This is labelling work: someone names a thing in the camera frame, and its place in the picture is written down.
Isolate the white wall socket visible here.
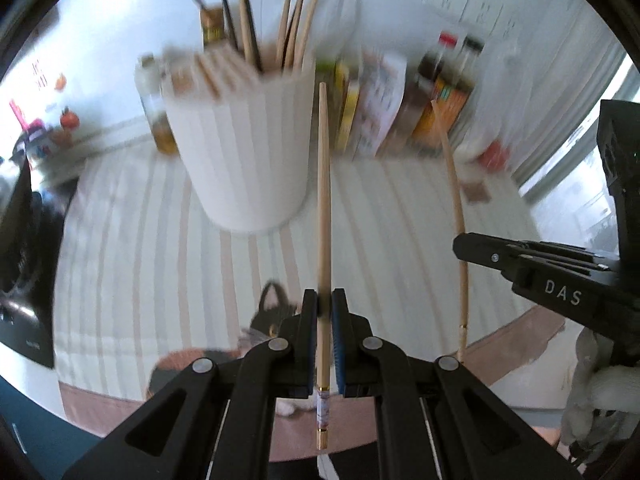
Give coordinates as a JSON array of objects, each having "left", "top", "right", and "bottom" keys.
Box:
[{"left": 422, "top": 0, "right": 518, "bottom": 33}]

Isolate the white plastic bag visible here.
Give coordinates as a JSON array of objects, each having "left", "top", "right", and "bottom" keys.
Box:
[{"left": 450, "top": 40, "right": 541, "bottom": 171}]

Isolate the small brown square tile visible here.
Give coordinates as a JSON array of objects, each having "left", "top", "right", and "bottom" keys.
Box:
[{"left": 462, "top": 180, "right": 491, "bottom": 205}]

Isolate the bamboo chopstick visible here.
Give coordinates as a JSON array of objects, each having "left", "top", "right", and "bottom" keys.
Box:
[
  {"left": 292, "top": 0, "right": 323, "bottom": 70},
  {"left": 314, "top": 81, "right": 333, "bottom": 451},
  {"left": 275, "top": 0, "right": 295, "bottom": 67},
  {"left": 431, "top": 100, "right": 473, "bottom": 363},
  {"left": 284, "top": 0, "right": 311, "bottom": 70}
]

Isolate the black cooktop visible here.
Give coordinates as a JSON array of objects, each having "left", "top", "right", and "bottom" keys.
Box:
[{"left": 0, "top": 155, "right": 76, "bottom": 368}]

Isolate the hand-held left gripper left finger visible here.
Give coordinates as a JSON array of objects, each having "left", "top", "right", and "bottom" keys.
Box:
[{"left": 60, "top": 287, "right": 321, "bottom": 480}]

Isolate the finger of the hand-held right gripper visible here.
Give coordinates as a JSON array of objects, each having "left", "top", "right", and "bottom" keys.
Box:
[
  {"left": 461, "top": 233, "right": 621, "bottom": 262},
  {"left": 452, "top": 237, "right": 618, "bottom": 281}
]

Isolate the dark jar black lid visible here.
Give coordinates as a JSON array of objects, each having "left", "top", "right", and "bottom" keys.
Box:
[{"left": 397, "top": 32, "right": 458, "bottom": 153}]

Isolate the oil bottle white cap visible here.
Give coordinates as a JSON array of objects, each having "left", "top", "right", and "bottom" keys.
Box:
[{"left": 134, "top": 51, "right": 181, "bottom": 156}]

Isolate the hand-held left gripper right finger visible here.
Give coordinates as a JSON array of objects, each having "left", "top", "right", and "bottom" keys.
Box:
[{"left": 330, "top": 287, "right": 583, "bottom": 480}]

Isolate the white printed paper slip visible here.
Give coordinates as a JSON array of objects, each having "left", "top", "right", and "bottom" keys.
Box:
[{"left": 357, "top": 52, "right": 408, "bottom": 158}]

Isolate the pink plastic utensil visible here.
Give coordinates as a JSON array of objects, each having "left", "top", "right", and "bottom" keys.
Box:
[{"left": 9, "top": 99, "right": 48, "bottom": 143}]

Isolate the small red packet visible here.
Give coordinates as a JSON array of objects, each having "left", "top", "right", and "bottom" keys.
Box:
[{"left": 477, "top": 140, "right": 512, "bottom": 176}]

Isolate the dark wooden chopstick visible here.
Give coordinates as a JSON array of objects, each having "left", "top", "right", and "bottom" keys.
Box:
[
  {"left": 239, "top": 0, "right": 265, "bottom": 73},
  {"left": 216, "top": 0, "right": 241, "bottom": 53}
]

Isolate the cream round utensil holder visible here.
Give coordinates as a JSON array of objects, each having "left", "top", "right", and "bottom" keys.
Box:
[{"left": 160, "top": 42, "right": 321, "bottom": 233}]

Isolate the row of condiment bottles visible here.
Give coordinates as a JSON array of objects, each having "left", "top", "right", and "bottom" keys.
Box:
[{"left": 415, "top": 35, "right": 486, "bottom": 147}]

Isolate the window frame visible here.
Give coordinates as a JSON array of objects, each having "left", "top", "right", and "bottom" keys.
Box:
[{"left": 517, "top": 50, "right": 640, "bottom": 261}]

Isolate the yellow packet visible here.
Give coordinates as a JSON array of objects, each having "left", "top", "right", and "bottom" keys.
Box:
[{"left": 334, "top": 62, "right": 361, "bottom": 153}]

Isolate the person's right hand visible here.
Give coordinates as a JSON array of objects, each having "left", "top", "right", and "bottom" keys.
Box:
[{"left": 560, "top": 330, "right": 640, "bottom": 461}]

